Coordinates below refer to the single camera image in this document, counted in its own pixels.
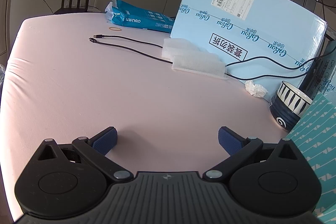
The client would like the navy striped ceramic cup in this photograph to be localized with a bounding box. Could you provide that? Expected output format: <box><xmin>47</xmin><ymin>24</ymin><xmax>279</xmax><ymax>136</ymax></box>
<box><xmin>269</xmin><ymin>80</ymin><xmax>313</xmax><ymax>132</ymax></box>

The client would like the white foam block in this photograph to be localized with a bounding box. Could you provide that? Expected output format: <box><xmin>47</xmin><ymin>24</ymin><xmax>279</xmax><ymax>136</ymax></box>
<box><xmin>161</xmin><ymin>38</ymin><xmax>200</xmax><ymax>60</ymax></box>
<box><xmin>171</xmin><ymin>52</ymin><xmax>228</xmax><ymax>81</ymax></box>

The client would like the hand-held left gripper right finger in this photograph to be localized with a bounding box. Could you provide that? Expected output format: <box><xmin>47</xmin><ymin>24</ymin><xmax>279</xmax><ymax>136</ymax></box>
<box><xmin>202</xmin><ymin>126</ymin><xmax>312</xmax><ymax>183</ymax></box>

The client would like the pink desktop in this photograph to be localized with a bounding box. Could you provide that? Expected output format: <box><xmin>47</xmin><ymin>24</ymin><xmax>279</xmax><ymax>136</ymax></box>
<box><xmin>0</xmin><ymin>12</ymin><xmax>292</xmax><ymax>224</ymax></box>

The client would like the patterned teal box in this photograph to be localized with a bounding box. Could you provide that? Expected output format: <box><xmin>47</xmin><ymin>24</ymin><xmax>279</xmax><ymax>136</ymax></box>
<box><xmin>286</xmin><ymin>93</ymin><xmax>336</xmax><ymax>224</ymax></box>

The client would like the black router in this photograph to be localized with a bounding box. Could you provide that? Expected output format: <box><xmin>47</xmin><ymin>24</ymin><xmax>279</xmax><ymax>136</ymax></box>
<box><xmin>54</xmin><ymin>0</ymin><xmax>91</xmax><ymax>14</ymax></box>

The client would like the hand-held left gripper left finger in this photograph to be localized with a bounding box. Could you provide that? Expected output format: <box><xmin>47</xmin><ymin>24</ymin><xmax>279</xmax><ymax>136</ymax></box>
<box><xmin>24</xmin><ymin>126</ymin><xmax>133</xmax><ymax>183</ymax></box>

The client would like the black charging cable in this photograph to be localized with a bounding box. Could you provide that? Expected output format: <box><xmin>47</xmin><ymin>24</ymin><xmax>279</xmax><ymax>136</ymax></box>
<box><xmin>89</xmin><ymin>38</ymin><xmax>328</xmax><ymax>81</ymax></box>
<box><xmin>93</xmin><ymin>34</ymin><xmax>336</xmax><ymax>69</ymax></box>

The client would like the crumpled white tissue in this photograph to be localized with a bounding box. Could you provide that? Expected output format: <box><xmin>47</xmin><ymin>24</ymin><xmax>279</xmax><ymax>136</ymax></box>
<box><xmin>245</xmin><ymin>80</ymin><xmax>269</xmax><ymax>98</ymax></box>

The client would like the blue paper packet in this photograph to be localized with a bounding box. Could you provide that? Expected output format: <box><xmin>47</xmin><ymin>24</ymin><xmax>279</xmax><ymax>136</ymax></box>
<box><xmin>105</xmin><ymin>0</ymin><xmax>176</xmax><ymax>34</ymax></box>

